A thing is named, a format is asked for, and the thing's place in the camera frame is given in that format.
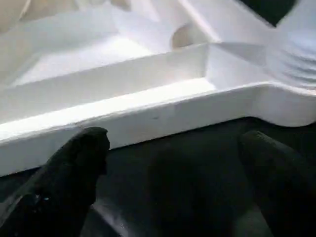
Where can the white plastic table top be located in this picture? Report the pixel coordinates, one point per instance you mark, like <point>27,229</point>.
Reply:
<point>123,98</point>

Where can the black table mat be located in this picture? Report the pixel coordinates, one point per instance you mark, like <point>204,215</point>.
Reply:
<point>185,185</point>

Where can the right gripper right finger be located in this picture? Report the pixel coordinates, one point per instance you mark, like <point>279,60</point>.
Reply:
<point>284,185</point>

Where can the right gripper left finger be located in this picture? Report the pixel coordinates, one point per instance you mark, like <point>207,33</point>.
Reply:
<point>61,192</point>

